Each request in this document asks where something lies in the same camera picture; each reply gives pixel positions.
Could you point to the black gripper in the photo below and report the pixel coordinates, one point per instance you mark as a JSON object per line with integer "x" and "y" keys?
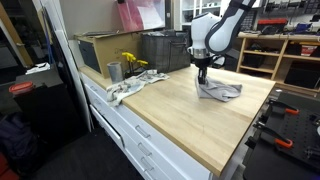
{"x": 203, "y": 63}

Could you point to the grey microfibre towel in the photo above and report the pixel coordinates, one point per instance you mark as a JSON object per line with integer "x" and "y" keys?
{"x": 220, "y": 90}

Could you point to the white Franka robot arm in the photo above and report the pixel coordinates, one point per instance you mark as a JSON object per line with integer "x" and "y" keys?
{"x": 203, "y": 30}

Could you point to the wooden shelf unit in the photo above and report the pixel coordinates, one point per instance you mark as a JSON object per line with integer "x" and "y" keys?
{"x": 260, "y": 52}

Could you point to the white plastic bag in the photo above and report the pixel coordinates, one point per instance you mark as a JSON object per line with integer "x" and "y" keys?
{"x": 155, "y": 33}

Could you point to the white shelving rack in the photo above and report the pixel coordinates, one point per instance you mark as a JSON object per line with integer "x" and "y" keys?
{"x": 186, "y": 10}

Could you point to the small parts organizer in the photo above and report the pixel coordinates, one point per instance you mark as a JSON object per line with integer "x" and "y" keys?
{"x": 250, "y": 24}

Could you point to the yellow artificial flowers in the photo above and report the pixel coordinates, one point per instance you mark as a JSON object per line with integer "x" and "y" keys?
{"x": 128, "y": 56}

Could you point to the white patterned rag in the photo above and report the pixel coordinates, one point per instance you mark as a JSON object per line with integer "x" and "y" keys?
{"x": 126, "y": 88}

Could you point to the grey metal cup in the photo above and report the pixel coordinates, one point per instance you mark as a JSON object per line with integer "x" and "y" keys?
{"x": 115, "y": 71}

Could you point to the red and black toolbox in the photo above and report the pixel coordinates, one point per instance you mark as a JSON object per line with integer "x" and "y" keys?
{"x": 271, "y": 22}

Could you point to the clear bin with pink contents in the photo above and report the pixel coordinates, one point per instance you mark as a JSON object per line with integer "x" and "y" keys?
{"x": 133, "y": 16}

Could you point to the white drawer cabinet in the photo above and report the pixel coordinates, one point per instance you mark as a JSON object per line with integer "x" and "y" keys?
{"x": 163, "y": 160}

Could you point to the brown cardboard box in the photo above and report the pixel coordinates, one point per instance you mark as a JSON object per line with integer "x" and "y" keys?
{"x": 113, "y": 50}

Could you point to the black storage bin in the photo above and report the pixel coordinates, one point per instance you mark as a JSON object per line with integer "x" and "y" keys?
{"x": 301, "y": 75}

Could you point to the red and white box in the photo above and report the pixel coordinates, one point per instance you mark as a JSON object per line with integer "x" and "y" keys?
{"x": 308, "y": 50}

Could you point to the black robot cart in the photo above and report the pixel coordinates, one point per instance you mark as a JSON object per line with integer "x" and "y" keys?
{"x": 266, "y": 166}

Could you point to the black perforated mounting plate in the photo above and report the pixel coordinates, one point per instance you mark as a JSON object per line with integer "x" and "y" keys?
{"x": 300, "y": 130}

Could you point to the white leaning panel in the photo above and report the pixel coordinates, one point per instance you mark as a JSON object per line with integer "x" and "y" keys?
{"x": 65, "y": 50}

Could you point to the black side cabinet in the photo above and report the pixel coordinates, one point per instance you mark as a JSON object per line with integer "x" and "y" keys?
{"x": 46, "y": 106}

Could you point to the red lidded container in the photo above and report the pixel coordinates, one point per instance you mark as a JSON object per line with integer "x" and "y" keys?
{"x": 21, "y": 87}

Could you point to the wooden board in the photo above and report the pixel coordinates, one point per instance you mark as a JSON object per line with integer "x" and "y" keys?
{"x": 13, "y": 36}

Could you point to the dark backpack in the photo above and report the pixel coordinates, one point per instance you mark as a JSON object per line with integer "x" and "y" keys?
{"x": 16, "y": 140}

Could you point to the red object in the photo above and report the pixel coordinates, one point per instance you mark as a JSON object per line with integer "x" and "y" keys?
{"x": 5, "y": 166}

